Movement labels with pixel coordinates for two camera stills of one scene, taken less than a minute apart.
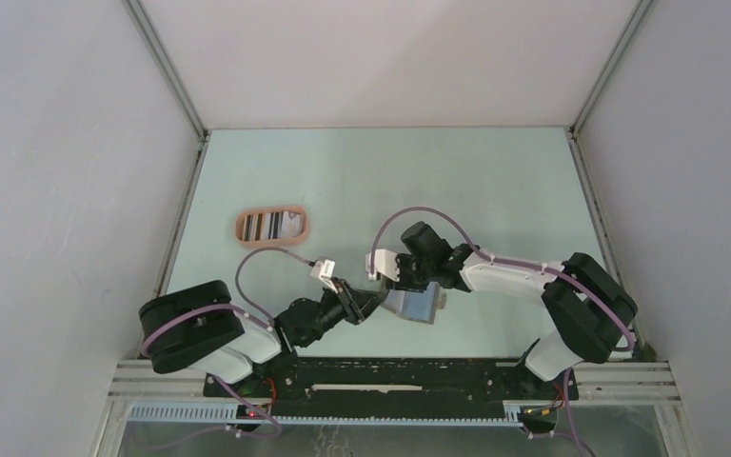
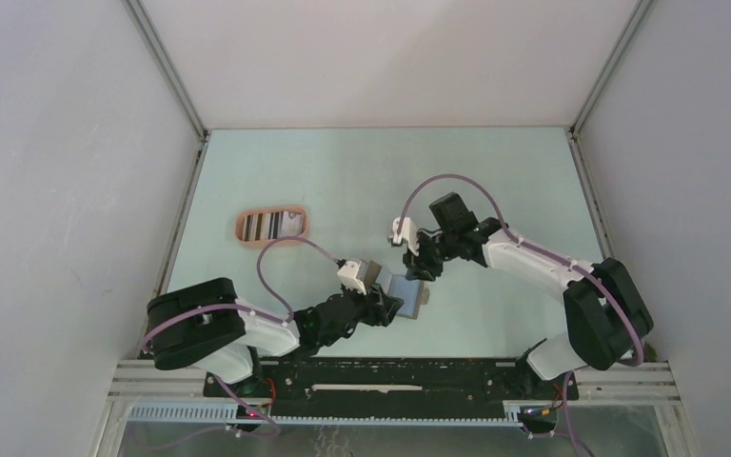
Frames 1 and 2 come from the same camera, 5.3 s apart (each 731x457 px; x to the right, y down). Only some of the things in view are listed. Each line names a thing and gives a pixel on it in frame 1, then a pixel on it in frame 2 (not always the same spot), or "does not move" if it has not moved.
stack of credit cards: [272, 225] does not move
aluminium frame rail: [137, 381] does not move
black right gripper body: [414, 274] to [438, 248]
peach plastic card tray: [264, 210] does not move
